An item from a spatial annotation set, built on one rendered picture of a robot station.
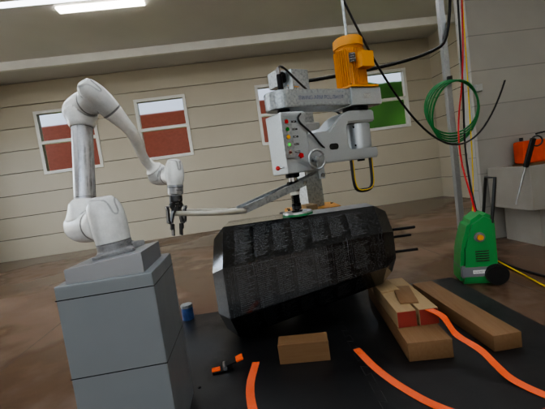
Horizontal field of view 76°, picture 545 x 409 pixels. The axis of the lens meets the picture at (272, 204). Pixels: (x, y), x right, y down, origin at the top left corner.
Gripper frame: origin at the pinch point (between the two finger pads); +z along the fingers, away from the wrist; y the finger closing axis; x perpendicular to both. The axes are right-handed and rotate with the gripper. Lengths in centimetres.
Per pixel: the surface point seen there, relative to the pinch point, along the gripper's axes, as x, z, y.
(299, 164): -26, -39, 81
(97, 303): -32, 24, -55
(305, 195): 27, -16, 146
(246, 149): 471, -128, 444
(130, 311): -40, 28, -44
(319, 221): -35, 1, 88
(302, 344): -51, 69, 50
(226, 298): -4, 47, 30
